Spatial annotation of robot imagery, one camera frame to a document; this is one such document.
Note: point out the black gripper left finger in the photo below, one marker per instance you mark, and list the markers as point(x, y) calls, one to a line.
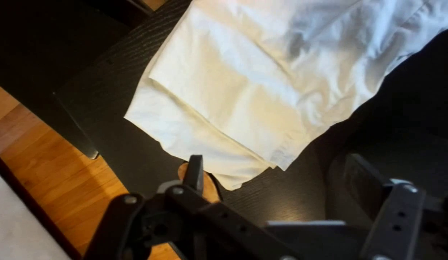
point(186, 226)

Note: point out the white cloth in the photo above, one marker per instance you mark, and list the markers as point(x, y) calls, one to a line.
point(233, 96)

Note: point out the wooden spoon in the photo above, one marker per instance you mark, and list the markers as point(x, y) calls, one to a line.
point(212, 190)

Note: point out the black wooden table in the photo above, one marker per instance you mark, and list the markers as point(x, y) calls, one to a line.
point(113, 77)

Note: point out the pale blue crinkled cloth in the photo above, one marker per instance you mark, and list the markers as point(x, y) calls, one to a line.
point(378, 34)

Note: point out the white rug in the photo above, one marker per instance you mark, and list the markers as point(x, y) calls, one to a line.
point(16, 232)

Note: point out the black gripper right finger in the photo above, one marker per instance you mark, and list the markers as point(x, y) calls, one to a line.
point(395, 222)

